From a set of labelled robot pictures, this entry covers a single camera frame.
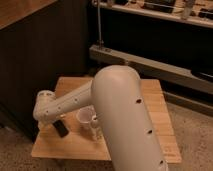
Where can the black eraser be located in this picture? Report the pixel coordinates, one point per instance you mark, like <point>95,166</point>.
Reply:
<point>60,128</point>

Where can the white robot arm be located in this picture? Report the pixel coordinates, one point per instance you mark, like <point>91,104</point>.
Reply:
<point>115,93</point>

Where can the white ceramic cup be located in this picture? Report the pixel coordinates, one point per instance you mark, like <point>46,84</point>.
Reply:
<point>84,117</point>

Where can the small white bottle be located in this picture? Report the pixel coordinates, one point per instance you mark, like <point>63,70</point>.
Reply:
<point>95,128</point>

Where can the wooden table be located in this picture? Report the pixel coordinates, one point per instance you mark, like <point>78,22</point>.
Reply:
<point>78,144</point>

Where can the metal shelf rack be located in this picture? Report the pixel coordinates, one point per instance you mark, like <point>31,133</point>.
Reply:
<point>180,55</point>

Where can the dark wooden cabinet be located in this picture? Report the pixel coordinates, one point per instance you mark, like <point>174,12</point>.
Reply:
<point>35,52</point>

